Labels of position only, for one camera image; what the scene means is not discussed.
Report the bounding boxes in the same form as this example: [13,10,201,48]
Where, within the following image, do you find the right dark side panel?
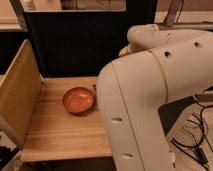
[158,96,198,135]

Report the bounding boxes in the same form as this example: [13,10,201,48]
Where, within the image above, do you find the left wooden side panel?
[0,40,42,148]

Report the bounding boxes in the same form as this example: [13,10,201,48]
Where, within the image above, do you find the black floor cables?
[170,99,213,165]

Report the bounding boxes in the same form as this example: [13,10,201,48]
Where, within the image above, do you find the orange ceramic bowl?
[63,87,95,114]

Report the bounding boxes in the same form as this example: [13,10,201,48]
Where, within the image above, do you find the black back panel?
[25,0,158,77]

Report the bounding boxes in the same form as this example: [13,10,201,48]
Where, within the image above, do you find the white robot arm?
[96,24,213,171]

